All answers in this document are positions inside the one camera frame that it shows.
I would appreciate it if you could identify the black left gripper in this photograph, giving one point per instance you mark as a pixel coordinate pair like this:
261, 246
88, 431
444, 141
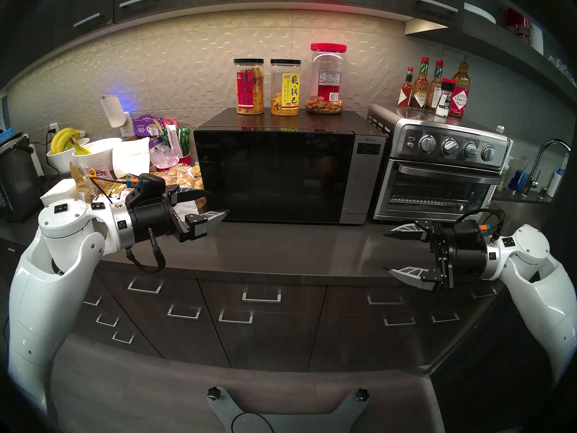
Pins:
151, 218

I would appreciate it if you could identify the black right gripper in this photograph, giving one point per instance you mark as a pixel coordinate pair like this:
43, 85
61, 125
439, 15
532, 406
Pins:
464, 254

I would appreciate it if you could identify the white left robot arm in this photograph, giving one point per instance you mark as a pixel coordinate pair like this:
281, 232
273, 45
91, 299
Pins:
49, 292

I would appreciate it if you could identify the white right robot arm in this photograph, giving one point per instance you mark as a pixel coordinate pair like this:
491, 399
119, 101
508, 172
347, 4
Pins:
536, 283

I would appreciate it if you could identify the pile of yellow snack packets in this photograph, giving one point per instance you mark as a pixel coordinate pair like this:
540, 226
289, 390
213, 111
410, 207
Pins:
185, 177

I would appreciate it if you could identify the clear plastic bag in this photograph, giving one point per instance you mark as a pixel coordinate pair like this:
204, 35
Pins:
163, 157

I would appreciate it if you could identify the red cup with sachets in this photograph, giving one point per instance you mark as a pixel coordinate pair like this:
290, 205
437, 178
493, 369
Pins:
178, 141

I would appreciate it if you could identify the white crumpled paper bag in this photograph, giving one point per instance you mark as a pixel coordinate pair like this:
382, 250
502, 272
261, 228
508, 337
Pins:
130, 157

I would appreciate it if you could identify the stainless steel toaster oven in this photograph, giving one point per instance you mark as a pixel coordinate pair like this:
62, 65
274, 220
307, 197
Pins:
405, 157

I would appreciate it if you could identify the snack pack with yellow print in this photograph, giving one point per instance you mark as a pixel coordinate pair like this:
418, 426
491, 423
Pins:
99, 171

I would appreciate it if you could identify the silver toaster oven knob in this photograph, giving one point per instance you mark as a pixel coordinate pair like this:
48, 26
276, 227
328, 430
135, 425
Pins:
427, 143
469, 149
487, 152
449, 146

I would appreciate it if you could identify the large white bowl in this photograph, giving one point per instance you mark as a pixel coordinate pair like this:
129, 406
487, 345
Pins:
97, 157

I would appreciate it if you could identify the clear soap pump bottle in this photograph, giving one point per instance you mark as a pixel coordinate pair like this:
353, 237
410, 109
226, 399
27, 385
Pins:
504, 181

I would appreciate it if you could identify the snack jar with red label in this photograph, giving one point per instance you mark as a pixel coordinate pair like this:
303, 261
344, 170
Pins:
249, 89

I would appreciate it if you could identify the white napkin stack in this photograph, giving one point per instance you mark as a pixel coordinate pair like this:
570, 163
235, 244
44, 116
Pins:
61, 192

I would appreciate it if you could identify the chrome sink faucet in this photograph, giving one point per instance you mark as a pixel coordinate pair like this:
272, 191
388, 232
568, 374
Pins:
532, 179

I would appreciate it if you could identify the small white bowl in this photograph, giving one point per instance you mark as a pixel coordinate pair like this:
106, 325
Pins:
61, 161

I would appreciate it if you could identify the snack jar with yellow label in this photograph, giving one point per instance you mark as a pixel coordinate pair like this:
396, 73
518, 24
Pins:
285, 91

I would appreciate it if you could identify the yellow banana bunch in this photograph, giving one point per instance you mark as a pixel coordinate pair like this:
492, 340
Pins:
63, 139

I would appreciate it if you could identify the black star knob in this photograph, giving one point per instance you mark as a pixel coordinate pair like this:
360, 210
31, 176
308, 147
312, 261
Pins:
213, 393
362, 394

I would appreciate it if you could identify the small red hot sauce bottle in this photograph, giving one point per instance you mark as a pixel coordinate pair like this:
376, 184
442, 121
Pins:
405, 96

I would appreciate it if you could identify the white dish soap bottle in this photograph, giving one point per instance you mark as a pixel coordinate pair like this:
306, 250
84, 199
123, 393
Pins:
554, 183

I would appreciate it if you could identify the dark lower cabinet unit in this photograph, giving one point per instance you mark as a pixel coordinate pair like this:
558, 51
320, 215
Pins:
270, 346

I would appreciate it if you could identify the brown sauce bottle red cap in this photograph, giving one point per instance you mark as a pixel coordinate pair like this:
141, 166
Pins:
420, 94

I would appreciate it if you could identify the large Tabasco sauce bottle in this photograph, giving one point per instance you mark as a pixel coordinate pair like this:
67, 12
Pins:
460, 98

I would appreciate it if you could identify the sauce bottle with green neck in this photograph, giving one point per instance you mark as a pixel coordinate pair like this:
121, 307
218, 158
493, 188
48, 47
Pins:
434, 82

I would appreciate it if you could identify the clear jar with red lid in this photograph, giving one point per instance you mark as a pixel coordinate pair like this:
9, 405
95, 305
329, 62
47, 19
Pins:
327, 82

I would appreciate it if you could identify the row of clear glasses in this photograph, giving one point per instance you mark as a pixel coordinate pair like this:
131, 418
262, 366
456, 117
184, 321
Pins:
563, 69

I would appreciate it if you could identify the white paper cup stack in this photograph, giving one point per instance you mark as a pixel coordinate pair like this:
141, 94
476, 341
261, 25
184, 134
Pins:
536, 37

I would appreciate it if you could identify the stack of white plates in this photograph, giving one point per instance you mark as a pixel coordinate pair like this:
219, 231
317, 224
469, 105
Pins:
479, 11

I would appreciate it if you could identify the stack of red cups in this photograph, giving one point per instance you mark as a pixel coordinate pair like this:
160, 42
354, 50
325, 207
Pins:
517, 24

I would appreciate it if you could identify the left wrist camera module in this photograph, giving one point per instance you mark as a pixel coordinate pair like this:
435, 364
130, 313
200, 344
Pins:
148, 184

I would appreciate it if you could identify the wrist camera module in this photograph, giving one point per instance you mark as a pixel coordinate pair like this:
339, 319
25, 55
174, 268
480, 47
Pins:
148, 184
469, 231

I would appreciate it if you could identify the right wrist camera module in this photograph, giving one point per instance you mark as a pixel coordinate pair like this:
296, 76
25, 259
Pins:
469, 231

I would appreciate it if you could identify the white wall outlet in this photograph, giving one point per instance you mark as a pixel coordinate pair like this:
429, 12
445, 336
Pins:
128, 130
54, 129

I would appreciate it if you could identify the white wall plug-in device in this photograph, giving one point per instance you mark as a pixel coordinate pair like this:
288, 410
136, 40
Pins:
112, 111

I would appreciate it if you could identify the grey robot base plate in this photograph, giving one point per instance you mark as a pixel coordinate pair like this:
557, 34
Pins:
329, 419

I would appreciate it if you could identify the dark wall shelf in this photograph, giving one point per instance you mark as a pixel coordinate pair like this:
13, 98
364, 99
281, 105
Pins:
493, 43

